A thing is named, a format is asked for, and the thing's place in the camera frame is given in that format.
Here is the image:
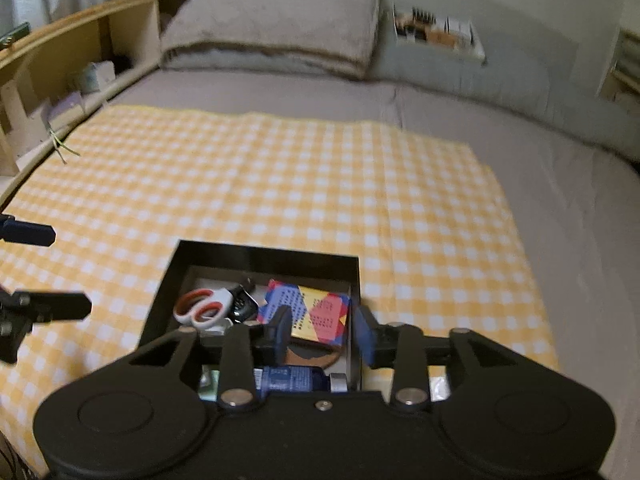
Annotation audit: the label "blue cylindrical bottle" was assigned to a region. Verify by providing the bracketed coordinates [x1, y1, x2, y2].
[254, 365, 331, 398]

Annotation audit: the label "mint green round compact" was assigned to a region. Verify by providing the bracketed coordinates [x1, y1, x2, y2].
[198, 366, 219, 402]

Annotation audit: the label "green cable on edge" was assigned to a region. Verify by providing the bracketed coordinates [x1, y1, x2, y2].
[46, 127, 82, 165]

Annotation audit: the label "colourful card box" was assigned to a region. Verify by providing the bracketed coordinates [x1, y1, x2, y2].
[257, 280, 350, 348]

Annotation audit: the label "white shelf unit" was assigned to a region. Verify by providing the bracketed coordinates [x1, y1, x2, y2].
[599, 28, 640, 116]

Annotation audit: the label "wooden headboard shelf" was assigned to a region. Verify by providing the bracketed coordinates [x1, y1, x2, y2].
[1, 0, 186, 202]

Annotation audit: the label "black cardboard box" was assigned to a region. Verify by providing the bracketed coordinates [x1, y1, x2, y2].
[122, 240, 361, 412]

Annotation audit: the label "yellow checkered cloth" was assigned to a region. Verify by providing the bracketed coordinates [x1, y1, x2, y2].
[1, 105, 558, 472]

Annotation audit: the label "red white scissors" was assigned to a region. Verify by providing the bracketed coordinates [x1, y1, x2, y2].
[172, 288, 233, 332]

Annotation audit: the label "beige folded blanket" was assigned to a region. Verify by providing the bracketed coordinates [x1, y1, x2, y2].
[160, 0, 380, 79]

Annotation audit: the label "open magazine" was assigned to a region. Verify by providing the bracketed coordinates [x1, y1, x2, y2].
[392, 6, 486, 64]

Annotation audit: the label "round cork coaster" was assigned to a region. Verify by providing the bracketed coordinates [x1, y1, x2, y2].
[284, 338, 348, 373]

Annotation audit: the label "black smartwatch body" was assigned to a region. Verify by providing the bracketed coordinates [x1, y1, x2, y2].
[229, 278, 259, 324]

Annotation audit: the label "grey bed sheet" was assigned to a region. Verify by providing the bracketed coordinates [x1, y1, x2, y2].
[118, 70, 639, 479]

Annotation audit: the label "grey rolled duvet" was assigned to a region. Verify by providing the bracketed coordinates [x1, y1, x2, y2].
[368, 0, 639, 162]

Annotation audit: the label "purple flat box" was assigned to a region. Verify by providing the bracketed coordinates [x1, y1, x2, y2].
[48, 91, 85, 125]

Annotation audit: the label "tissue box on shelf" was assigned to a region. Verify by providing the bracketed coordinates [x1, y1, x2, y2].
[75, 61, 116, 94]

